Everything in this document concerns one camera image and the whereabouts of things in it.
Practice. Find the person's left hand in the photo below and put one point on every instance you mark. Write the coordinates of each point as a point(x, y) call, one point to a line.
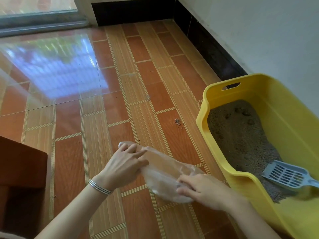
point(119, 166)

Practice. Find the person's right hand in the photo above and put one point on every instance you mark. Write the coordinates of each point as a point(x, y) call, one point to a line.
point(214, 194)

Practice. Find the person's right fingers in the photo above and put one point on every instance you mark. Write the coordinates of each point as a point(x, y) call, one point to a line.
point(188, 185)

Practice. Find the person's left thumb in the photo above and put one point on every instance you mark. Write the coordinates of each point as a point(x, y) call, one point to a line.
point(143, 164)

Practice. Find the clear plastic bag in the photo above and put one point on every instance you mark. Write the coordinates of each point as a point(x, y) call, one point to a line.
point(163, 171)

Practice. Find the person's right forearm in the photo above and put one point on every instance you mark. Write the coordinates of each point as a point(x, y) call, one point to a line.
point(251, 221)

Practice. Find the person's left forearm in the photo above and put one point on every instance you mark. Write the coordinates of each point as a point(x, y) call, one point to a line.
point(74, 211)

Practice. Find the spilled grey litter grains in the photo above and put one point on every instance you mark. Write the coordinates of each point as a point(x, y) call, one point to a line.
point(179, 123)

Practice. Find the grey cat litter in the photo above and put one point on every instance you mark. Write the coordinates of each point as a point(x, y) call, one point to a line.
point(241, 139)

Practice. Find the grey plastic litter scoop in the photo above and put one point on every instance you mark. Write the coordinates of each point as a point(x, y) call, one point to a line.
point(286, 175)

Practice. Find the yellow plastic litter box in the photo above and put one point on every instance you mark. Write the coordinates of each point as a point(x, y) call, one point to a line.
point(286, 116)

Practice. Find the brown wooden furniture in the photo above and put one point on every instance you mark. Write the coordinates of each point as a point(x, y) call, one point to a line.
point(20, 176)

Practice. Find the black baseboard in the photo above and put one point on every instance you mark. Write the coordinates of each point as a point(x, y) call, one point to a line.
point(199, 39)

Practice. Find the glass sliding door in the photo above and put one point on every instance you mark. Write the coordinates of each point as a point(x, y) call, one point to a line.
point(37, 14)

